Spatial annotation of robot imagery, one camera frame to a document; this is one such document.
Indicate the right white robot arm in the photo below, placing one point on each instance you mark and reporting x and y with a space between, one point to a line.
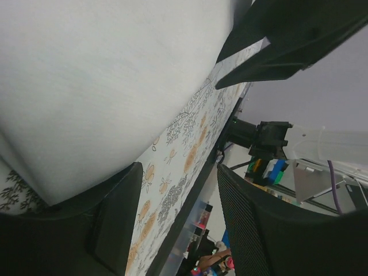
284 140

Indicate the white t shirt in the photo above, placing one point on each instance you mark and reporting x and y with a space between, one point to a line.
87 86

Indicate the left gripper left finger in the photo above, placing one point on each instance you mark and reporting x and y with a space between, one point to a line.
89 234

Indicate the background clutter beyond table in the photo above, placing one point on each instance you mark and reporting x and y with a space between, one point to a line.
192 243

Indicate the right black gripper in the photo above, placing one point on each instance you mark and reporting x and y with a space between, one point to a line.
300 34

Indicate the floral patterned table mat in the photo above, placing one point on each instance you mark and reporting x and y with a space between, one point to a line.
171 163

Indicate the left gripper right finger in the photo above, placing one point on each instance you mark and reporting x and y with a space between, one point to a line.
269 236

